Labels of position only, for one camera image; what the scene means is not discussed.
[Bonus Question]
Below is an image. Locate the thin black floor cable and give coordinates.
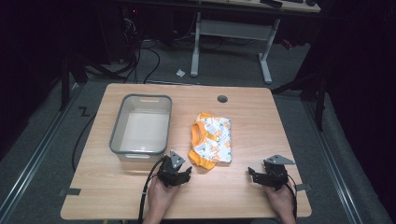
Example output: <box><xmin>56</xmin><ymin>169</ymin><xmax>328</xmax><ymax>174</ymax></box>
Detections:
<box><xmin>71</xmin><ymin>112</ymin><xmax>98</xmax><ymax>173</ymax></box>

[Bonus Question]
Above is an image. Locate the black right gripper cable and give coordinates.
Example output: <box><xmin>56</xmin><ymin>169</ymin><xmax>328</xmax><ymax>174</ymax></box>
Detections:
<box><xmin>283</xmin><ymin>174</ymin><xmax>298</xmax><ymax>219</ymax></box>

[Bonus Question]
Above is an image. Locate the flat black device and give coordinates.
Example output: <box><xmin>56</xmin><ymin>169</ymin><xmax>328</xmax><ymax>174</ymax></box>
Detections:
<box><xmin>259</xmin><ymin>0</ymin><xmax>284</xmax><ymax>9</ymax></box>

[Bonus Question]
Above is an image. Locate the metal floor rail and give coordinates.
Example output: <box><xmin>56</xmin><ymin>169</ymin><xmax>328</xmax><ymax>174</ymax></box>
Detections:
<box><xmin>0</xmin><ymin>83</ymin><xmax>86</xmax><ymax>220</ymax></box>
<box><xmin>302</xmin><ymin>98</ymin><xmax>364</xmax><ymax>224</ymax></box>

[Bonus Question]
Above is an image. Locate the black floor cable bundle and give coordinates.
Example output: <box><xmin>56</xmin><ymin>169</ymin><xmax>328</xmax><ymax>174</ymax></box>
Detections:
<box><xmin>122</xmin><ymin>17</ymin><xmax>162</xmax><ymax>85</ymax></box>

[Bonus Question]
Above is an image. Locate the person's right hand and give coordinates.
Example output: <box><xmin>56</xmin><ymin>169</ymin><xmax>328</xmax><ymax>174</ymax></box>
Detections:
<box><xmin>264</xmin><ymin>183</ymin><xmax>297</xmax><ymax>219</ymax></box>

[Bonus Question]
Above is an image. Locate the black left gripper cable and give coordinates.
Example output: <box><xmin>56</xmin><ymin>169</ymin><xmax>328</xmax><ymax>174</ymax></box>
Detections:
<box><xmin>137</xmin><ymin>156</ymin><xmax>167</xmax><ymax>224</ymax></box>

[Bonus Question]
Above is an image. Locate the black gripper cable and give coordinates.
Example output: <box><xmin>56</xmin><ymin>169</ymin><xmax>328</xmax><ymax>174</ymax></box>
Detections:
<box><xmin>283</xmin><ymin>174</ymin><xmax>298</xmax><ymax>219</ymax></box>
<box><xmin>137</xmin><ymin>156</ymin><xmax>167</xmax><ymax>224</ymax></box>

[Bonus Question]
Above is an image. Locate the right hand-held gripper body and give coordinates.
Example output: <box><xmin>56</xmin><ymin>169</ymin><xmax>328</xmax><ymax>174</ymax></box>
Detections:
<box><xmin>261</xmin><ymin>154</ymin><xmax>296</xmax><ymax>191</ymax></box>

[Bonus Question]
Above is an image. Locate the black metal stand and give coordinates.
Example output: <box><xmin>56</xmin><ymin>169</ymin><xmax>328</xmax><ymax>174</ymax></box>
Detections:
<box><xmin>58</xmin><ymin>50</ymin><xmax>90</xmax><ymax>112</ymax></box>
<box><xmin>271</xmin><ymin>69</ymin><xmax>330</xmax><ymax>133</ymax></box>

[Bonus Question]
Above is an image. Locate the orange and white patterned garment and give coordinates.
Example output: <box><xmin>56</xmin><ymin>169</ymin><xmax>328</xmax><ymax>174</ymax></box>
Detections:
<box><xmin>188</xmin><ymin>111</ymin><xmax>233</xmax><ymax>171</ymax></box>

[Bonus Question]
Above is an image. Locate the white-framed wooden desk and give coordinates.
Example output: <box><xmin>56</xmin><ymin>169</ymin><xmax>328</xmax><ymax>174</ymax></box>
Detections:
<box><xmin>186</xmin><ymin>0</ymin><xmax>322</xmax><ymax>85</ymax></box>

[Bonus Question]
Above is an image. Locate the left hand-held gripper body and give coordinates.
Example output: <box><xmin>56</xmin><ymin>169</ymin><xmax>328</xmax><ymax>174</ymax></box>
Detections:
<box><xmin>156</xmin><ymin>150</ymin><xmax>191</xmax><ymax>189</ymax></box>

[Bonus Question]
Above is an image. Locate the grey-rimmed white plastic bin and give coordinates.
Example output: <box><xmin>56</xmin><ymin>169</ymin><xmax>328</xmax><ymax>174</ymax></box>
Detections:
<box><xmin>108</xmin><ymin>93</ymin><xmax>174</xmax><ymax>163</ymax></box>

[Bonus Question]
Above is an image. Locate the person's left hand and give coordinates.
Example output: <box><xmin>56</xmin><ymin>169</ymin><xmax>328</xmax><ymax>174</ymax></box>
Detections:
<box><xmin>146</xmin><ymin>176</ymin><xmax>182</xmax><ymax>218</ymax></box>

